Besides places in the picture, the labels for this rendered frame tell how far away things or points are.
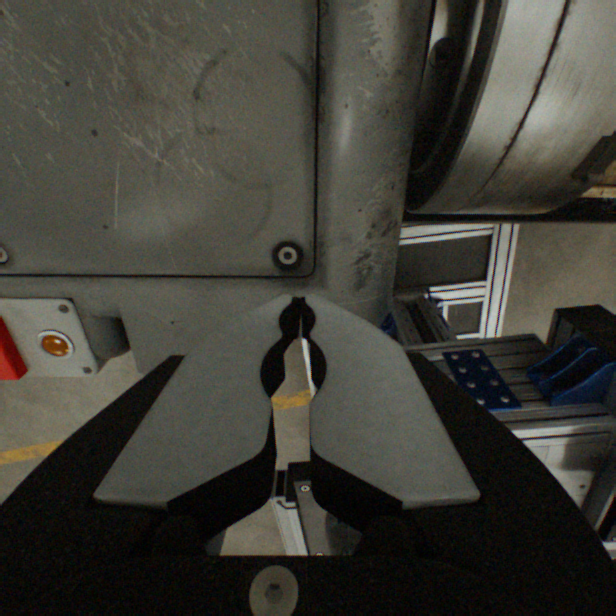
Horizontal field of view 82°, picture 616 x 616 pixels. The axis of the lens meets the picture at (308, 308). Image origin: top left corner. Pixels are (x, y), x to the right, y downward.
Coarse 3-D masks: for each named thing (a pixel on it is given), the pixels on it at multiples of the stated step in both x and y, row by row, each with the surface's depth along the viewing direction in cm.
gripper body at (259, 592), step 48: (192, 528) 5; (384, 528) 5; (96, 576) 4; (144, 576) 4; (192, 576) 4; (240, 576) 4; (288, 576) 4; (336, 576) 4; (384, 576) 4; (432, 576) 4
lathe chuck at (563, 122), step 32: (576, 0) 19; (608, 0) 19; (576, 32) 20; (608, 32) 20; (576, 64) 21; (608, 64) 21; (544, 96) 22; (576, 96) 22; (608, 96) 22; (544, 128) 24; (576, 128) 24; (608, 128) 24; (512, 160) 26; (544, 160) 26; (576, 160) 26; (480, 192) 29; (512, 192) 29; (544, 192) 29; (576, 192) 29
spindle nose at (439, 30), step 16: (432, 0) 23; (448, 0) 23; (464, 0) 23; (432, 16) 24; (448, 16) 24; (464, 16) 24; (432, 32) 24; (448, 32) 24; (432, 48) 25; (448, 48) 25; (432, 64) 25; (448, 64) 26; (432, 80) 26; (448, 80) 26; (432, 96) 27; (432, 112) 28; (416, 128) 30; (432, 128) 30; (416, 144) 32
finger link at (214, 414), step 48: (240, 336) 10; (288, 336) 12; (192, 384) 8; (240, 384) 8; (144, 432) 7; (192, 432) 7; (240, 432) 7; (144, 480) 6; (192, 480) 6; (240, 480) 6
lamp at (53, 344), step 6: (48, 336) 28; (54, 336) 28; (42, 342) 28; (48, 342) 28; (54, 342) 28; (60, 342) 28; (48, 348) 28; (54, 348) 28; (60, 348) 28; (66, 348) 29; (54, 354) 29; (60, 354) 29
